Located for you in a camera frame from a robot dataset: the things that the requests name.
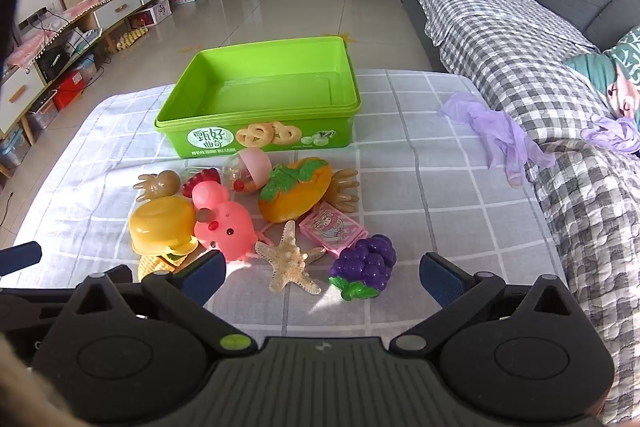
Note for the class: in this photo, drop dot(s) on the purple toy grapes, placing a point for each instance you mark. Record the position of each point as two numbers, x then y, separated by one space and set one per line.
362 262

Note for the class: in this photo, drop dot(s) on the white wooden TV cabinet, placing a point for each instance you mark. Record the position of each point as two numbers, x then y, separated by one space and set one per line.
117 7

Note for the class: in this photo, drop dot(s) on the pink and white box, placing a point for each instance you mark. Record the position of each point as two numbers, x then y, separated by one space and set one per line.
155 12

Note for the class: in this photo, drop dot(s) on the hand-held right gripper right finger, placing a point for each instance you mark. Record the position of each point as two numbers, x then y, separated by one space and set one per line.
439 278

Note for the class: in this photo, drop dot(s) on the clear storage bin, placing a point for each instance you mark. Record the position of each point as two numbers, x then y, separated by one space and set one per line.
42 109

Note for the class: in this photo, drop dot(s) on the teal patterned pillow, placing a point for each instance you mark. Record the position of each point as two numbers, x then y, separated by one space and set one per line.
627 52

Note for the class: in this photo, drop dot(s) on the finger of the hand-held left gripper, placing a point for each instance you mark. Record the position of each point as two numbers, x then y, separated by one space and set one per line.
20 255
121 275

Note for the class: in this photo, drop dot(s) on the red storage box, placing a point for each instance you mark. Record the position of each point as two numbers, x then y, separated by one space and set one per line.
69 89

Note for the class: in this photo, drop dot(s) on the pink card pack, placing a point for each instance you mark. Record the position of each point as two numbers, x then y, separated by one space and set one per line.
332 229

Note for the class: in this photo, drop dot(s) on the pink octopus toy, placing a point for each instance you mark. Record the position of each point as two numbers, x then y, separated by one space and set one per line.
227 224

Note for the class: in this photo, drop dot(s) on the yellow toy corn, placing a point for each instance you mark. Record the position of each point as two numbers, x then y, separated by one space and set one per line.
152 266

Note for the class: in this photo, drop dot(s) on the plain teal cloth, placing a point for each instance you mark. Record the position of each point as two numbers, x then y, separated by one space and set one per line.
590 72

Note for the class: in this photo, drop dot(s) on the orange toy persimmon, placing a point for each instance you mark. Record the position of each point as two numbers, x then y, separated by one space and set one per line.
300 202

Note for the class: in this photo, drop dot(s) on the yellow toy pot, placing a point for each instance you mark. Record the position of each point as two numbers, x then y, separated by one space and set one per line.
160 227

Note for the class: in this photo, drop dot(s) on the white checked tablecloth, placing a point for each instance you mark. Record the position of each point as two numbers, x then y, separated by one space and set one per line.
425 187

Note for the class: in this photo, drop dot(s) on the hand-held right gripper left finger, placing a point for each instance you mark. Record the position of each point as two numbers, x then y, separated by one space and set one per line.
205 276

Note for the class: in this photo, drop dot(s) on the beige starfish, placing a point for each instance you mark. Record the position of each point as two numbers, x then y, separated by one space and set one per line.
289 259

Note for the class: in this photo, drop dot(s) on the brown toy hand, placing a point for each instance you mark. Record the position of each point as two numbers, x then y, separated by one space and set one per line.
345 187
162 184

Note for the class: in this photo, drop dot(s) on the pink clear capsule egg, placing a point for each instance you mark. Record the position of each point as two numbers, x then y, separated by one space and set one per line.
255 167

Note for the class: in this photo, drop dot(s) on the row of yellow toys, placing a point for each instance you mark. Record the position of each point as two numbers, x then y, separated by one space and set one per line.
131 39

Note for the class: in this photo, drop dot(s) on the pink lace cloth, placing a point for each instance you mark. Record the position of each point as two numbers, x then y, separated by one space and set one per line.
75 9

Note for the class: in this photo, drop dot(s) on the green plastic biscuit box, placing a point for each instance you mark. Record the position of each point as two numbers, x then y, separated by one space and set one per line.
280 82

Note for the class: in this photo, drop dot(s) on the small chipmunk figure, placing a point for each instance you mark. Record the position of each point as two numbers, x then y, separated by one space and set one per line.
202 180

